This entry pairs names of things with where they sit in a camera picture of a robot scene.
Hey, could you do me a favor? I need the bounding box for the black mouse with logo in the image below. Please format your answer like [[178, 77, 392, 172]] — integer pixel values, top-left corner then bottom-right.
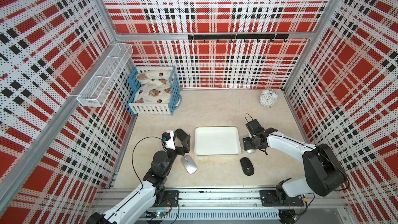
[[240, 157, 255, 176]]

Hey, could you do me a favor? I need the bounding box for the white plastic storage tray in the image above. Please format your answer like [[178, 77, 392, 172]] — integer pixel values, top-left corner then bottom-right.
[[194, 127, 241, 157]]

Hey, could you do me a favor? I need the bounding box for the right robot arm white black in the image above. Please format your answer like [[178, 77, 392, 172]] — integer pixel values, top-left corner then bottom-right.
[[243, 119, 348, 200]]

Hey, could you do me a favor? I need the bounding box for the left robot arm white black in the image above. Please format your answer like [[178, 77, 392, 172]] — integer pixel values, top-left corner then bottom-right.
[[86, 129, 191, 224]]

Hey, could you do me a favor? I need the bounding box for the white twin-bell alarm clock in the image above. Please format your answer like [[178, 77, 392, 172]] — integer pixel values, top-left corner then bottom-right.
[[259, 89, 278, 107]]

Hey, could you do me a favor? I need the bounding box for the bear print blanket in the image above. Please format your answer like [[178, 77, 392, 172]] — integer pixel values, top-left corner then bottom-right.
[[134, 80, 172, 104]]

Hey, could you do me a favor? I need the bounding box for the blue white toy crib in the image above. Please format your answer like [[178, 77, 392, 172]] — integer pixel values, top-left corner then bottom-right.
[[127, 66, 181, 115]]

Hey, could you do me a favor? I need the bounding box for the bear print pillow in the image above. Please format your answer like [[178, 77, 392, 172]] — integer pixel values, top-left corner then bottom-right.
[[136, 69, 172, 86]]

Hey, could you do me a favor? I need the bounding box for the green circuit board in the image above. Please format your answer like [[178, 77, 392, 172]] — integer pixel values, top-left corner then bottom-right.
[[145, 211, 170, 219]]

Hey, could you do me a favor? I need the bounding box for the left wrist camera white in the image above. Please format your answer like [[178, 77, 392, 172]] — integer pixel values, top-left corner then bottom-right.
[[162, 130, 176, 150]]

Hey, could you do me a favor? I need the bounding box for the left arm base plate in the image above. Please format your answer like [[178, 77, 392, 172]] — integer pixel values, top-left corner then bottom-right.
[[154, 190, 180, 208]]

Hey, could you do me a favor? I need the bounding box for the left camera cable black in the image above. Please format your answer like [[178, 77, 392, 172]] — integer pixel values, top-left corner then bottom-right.
[[132, 136, 164, 190]]

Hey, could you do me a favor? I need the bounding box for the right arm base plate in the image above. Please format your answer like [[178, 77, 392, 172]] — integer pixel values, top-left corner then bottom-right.
[[260, 189, 305, 207]]

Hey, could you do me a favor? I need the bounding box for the aluminium front rail frame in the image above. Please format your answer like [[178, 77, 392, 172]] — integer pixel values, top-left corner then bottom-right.
[[83, 186, 352, 224]]

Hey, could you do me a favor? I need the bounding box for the white wire mesh shelf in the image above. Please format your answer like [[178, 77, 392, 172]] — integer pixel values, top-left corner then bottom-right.
[[77, 43, 133, 107]]

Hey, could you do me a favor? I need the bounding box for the black wall hook rail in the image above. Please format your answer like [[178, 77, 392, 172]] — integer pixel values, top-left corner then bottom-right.
[[188, 34, 289, 41]]

